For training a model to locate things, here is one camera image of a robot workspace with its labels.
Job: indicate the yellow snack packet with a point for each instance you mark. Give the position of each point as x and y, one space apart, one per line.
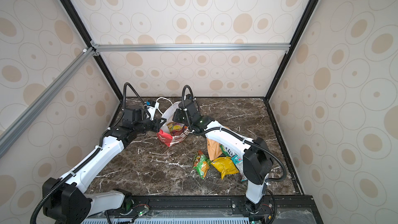
225 166

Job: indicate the green small snack packet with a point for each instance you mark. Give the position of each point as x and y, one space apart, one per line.
201 164

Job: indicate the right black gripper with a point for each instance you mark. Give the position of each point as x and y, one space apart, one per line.
175 117

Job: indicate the brown snack packet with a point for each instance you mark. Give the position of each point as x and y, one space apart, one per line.
215 149

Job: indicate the right black corner post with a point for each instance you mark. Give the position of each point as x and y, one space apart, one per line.
302 24

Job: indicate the black corner post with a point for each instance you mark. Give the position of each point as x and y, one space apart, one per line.
84 34
302 24

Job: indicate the teal white snack packet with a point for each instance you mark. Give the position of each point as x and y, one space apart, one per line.
238 162

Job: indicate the left black corner post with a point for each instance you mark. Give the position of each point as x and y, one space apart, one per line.
84 34

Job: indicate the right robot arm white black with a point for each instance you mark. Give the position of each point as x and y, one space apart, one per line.
257 160

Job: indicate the horizontal aluminium frame bar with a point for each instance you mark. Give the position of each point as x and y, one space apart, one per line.
192 47

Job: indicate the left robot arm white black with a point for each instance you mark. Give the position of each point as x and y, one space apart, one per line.
65 199

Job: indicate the orange snack packet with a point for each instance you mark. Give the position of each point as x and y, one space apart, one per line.
176 129

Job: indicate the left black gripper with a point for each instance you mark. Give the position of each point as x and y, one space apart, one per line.
157 124

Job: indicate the red white paper gift bag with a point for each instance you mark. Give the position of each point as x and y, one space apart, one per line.
164 134

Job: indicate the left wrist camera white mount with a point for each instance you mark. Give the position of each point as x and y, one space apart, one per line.
152 106

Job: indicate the left slanted aluminium frame bar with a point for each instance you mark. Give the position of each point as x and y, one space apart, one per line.
18 127

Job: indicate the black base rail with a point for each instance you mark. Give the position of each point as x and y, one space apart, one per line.
214 210

